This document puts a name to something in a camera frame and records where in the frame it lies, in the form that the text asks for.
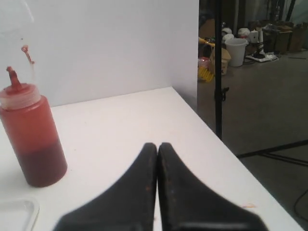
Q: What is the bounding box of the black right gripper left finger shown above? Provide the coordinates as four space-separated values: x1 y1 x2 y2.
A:
57 143 157 231

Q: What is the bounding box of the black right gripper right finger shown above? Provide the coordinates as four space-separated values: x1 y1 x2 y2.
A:
157 142 268 231

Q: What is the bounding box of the red ketchup squeeze bottle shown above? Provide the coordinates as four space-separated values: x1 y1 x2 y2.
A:
0 66 67 188

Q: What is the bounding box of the black tripod light stand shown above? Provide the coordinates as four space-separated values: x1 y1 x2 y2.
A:
237 138 308 167

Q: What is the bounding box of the white rectangular plastic tray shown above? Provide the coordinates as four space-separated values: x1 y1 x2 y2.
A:
0 198 39 231

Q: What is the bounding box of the black backdrop stand pole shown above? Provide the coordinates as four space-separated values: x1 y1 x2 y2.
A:
214 0 223 140

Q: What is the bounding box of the white paper backdrop sheet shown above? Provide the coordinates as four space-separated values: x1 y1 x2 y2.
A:
0 0 199 108

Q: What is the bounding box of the white plastic bucket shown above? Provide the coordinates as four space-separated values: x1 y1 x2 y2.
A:
225 38 248 67

